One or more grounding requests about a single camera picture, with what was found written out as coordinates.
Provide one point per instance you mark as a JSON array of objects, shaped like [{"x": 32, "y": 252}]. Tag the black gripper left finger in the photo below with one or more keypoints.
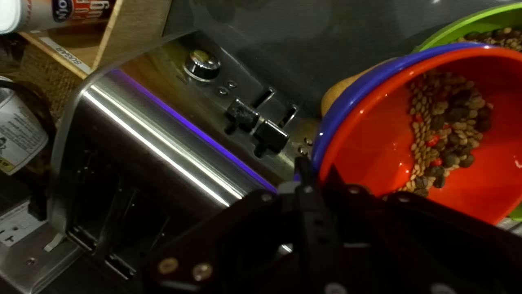
[{"x": 236, "y": 252}]

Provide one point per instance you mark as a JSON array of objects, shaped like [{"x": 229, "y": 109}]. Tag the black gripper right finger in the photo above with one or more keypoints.
[{"x": 404, "y": 244}]

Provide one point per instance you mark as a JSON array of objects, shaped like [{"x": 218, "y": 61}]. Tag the red bowl with blue rim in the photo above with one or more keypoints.
[{"x": 443, "y": 123}]

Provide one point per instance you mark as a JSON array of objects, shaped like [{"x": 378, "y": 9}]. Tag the green plastic bowl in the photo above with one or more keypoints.
[{"x": 489, "y": 21}]

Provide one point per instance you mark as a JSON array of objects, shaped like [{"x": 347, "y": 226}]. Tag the stainless steel toaster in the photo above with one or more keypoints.
[{"x": 146, "y": 151}]

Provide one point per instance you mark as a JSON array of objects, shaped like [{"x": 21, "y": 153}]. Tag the tan pear shaped gourd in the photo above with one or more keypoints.
[{"x": 334, "y": 92}]

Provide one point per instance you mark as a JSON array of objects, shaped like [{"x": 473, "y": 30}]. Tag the blue white cylindrical canister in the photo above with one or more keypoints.
[{"x": 27, "y": 130}]

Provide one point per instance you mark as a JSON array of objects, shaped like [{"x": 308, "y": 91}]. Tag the wooden organizer tray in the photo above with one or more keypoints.
[{"x": 58, "y": 61}]

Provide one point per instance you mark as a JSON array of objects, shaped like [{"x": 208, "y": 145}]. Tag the wall power outlet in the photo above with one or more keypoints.
[{"x": 17, "y": 225}]

